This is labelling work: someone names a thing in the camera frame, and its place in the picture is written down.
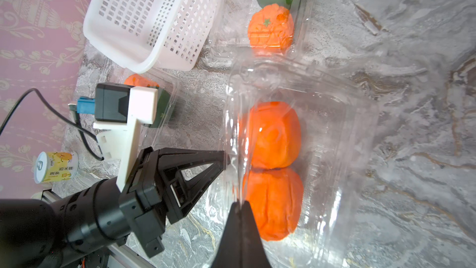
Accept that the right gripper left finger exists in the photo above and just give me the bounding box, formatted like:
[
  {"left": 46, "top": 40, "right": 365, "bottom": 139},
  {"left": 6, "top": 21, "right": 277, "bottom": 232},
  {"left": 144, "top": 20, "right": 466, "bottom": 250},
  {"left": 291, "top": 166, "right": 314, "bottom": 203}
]
[{"left": 211, "top": 202, "right": 242, "bottom": 268}]

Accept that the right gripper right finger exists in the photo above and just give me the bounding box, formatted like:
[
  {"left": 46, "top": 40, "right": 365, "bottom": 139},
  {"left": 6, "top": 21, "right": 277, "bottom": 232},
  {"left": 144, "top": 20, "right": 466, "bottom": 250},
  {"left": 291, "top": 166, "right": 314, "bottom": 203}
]
[{"left": 240, "top": 201, "right": 271, "bottom": 268}]

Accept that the left container orange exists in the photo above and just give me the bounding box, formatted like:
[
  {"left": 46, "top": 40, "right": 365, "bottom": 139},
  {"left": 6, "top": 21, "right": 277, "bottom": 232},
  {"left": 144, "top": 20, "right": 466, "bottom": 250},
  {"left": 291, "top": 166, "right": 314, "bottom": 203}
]
[{"left": 124, "top": 74, "right": 159, "bottom": 88}]

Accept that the container orange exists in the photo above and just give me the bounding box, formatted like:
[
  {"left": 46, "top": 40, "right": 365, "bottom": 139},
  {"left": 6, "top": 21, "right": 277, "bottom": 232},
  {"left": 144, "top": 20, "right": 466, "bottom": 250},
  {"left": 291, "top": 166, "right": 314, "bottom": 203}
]
[
  {"left": 124, "top": 74, "right": 159, "bottom": 88},
  {"left": 247, "top": 4, "right": 295, "bottom": 54}
]

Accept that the white plastic basket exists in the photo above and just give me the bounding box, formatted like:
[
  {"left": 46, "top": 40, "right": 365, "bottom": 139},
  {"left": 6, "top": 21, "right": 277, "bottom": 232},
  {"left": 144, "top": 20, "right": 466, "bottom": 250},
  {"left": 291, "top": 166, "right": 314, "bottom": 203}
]
[{"left": 83, "top": 0, "right": 221, "bottom": 74}]

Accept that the clear clamshell container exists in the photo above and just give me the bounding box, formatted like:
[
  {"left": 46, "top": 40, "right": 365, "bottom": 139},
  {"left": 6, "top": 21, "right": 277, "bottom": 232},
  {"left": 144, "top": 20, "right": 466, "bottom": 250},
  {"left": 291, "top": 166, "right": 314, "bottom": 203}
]
[
  {"left": 211, "top": 57, "right": 378, "bottom": 268},
  {"left": 138, "top": 69, "right": 183, "bottom": 149},
  {"left": 207, "top": 0, "right": 314, "bottom": 65}
]

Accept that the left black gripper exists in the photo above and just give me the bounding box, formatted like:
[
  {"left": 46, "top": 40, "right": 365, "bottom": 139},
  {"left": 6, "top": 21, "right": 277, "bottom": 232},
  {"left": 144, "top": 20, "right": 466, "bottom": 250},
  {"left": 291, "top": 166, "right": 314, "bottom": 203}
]
[{"left": 119, "top": 147, "right": 229, "bottom": 258}]

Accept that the peeled orange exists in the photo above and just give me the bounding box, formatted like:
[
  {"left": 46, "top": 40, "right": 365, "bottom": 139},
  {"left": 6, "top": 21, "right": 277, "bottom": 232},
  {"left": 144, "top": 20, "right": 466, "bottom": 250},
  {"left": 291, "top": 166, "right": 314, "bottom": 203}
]
[
  {"left": 239, "top": 101, "right": 302, "bottom": 169},
  {"left": 244, "top": 167, "right": 304, "bottom": 241}
]

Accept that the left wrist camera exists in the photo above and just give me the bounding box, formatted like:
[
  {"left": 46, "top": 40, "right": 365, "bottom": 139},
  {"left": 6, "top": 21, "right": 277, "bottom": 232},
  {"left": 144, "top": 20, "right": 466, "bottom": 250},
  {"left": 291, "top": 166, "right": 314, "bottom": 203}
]
[{"left": 69, "top": 83, "right": 157, "bottom": 191}]

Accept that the left container green fruit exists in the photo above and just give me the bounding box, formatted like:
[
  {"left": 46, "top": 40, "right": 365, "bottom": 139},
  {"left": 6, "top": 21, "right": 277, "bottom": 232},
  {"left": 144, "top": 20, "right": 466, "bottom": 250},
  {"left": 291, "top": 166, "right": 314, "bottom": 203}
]
[{"left": 149, "top": 87, "right": 171, "bottom": 129}]

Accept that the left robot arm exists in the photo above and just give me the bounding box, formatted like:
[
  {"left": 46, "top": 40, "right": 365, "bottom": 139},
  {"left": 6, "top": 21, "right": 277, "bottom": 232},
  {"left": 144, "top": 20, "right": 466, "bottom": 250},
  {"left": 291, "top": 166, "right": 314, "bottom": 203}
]
[{"left": 1, "top": 148, "right": 229, "bottom": 268}]

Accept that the yellow white can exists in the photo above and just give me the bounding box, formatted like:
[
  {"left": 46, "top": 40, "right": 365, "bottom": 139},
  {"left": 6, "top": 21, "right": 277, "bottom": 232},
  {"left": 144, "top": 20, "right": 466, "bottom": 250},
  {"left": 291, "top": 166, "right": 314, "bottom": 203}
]
[{"left": 33, "top": 152, "right": 79, "bottom": 184}]

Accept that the back container orange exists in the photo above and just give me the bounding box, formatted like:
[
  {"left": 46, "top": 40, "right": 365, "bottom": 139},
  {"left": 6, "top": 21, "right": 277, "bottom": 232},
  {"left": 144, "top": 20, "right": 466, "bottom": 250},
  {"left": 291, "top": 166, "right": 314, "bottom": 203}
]
[{"left": 247, "top": 4, "right": 295, "bottom": 54}]

